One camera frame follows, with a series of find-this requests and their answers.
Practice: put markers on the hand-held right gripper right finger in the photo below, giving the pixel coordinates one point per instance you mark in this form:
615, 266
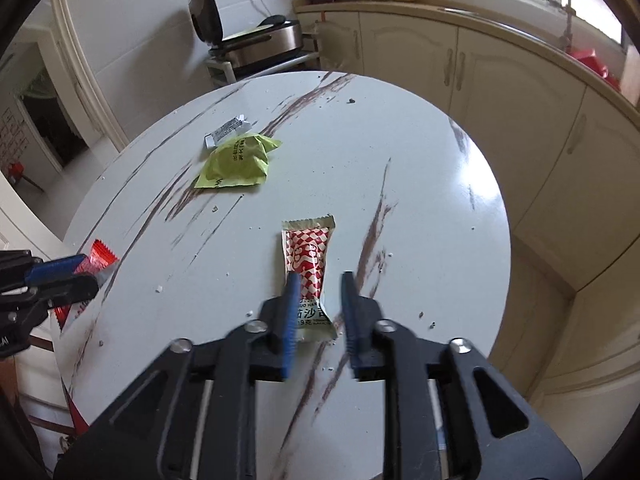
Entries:
352, 320

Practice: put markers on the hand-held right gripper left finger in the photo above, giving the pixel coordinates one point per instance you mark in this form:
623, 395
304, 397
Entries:
292, 320

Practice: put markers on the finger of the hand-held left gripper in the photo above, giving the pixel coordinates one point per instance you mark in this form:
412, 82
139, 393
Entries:
55, 267
70, 290

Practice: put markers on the red foil wrapper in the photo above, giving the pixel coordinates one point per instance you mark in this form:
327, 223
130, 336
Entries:
99, 259

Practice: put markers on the red and white patterned sachet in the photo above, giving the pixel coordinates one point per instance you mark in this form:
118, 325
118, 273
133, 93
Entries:
305, 255

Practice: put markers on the round white marble table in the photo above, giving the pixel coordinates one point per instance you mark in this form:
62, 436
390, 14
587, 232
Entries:
425, 210

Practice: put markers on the green snack wrapper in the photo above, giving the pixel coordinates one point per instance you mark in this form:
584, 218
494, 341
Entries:
235, 162

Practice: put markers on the small white wrapper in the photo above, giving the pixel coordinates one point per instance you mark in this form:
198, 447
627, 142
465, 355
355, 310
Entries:
227, 130

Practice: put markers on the steel electric griddle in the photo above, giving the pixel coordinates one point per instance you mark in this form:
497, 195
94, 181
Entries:
260, 42

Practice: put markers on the cream kitchen cabinet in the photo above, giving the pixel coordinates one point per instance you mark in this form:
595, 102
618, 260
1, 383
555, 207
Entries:
500, 80

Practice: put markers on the red plastic bag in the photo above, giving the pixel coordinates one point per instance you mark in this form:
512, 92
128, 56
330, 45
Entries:
592, 62

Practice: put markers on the metal faucet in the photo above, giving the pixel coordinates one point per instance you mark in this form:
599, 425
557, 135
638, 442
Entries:
565, 10

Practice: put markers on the white door frame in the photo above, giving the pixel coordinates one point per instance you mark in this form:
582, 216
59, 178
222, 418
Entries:
80, 75

